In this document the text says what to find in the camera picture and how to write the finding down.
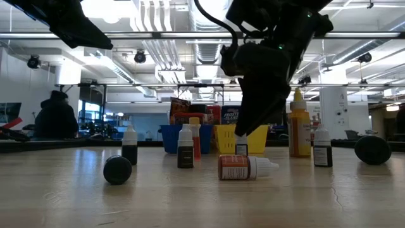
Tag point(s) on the person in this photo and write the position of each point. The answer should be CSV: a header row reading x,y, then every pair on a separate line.
x,y
57,120

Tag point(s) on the yellow plastic basket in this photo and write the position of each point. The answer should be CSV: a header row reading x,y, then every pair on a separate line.
x,y
226,142

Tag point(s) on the yellow squeeze bottle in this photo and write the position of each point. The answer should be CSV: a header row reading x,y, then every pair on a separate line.
x,y
299,133

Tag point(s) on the blue plastic basket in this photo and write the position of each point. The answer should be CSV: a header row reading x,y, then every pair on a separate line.
x,y
169,139

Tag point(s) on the small dark dropper bottle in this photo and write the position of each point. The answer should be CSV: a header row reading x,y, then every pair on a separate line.
x,y
185,155
129,155
322,156
241,149

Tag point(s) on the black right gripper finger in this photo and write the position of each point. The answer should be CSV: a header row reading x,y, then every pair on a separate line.
x,y
259,104

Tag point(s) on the black ball right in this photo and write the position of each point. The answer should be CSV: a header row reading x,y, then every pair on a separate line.
x,y
372,150

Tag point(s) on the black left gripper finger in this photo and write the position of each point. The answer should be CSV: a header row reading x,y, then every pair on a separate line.
x,y
85,36

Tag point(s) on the black ball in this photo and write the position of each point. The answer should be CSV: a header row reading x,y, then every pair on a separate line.
x,y
117,170
372,150

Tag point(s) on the black ball left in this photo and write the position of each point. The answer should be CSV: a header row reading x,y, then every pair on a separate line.
x,y
117,170

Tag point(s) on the dark wall monitor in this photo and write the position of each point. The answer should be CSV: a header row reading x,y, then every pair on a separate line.
x,y
9,111

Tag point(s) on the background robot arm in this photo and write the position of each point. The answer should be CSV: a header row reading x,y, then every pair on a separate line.
x,y
98,131

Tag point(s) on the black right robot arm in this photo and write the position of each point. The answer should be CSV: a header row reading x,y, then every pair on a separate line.
x,y
303,28

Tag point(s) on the blue Frosted Flakes cereal box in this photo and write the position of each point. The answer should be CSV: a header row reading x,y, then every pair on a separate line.
x,y
228,115

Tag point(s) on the orange-labelled dropper bottle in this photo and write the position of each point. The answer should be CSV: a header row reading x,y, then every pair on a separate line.
x,y
234,168

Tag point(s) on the red patterned tin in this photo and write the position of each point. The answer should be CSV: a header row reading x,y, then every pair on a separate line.
x,y
183,119

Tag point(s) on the black ceiling spotlight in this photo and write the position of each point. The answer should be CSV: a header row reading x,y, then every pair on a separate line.
x,y
33,61
304,79
140,57
365,57

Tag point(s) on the red dropper bottle orange cap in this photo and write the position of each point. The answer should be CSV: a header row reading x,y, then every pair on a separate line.
x,y
196,145

